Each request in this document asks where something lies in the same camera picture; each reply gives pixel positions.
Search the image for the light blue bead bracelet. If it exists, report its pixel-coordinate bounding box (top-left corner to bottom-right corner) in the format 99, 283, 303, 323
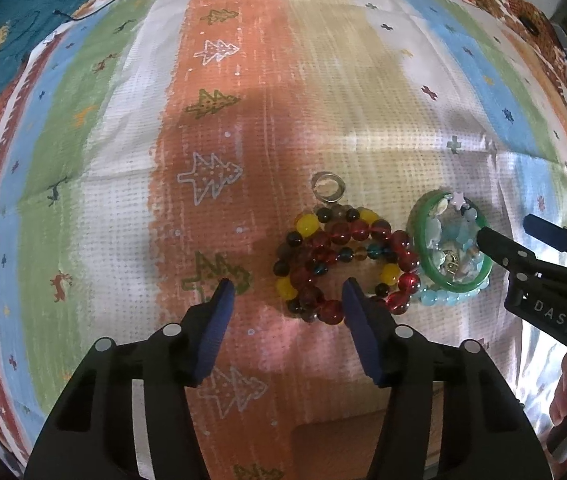
410, 209, 492, 309

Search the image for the yellow and dark bead bracelet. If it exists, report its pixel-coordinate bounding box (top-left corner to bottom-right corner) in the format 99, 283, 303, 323
271, 206, 403, 322

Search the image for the red bead bracelet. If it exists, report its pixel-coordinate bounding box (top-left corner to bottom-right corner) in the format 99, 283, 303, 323
290, 216, 423, 325

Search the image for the colourful striped blanket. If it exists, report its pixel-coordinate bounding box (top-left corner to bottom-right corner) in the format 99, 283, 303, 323
0, 0, 567, 479

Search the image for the green jade bangle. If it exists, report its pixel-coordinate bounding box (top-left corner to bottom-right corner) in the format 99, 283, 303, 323
408, 188, 493, 302

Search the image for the silver ring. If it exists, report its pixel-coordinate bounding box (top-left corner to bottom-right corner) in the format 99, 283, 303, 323
310, 170, 347, 205

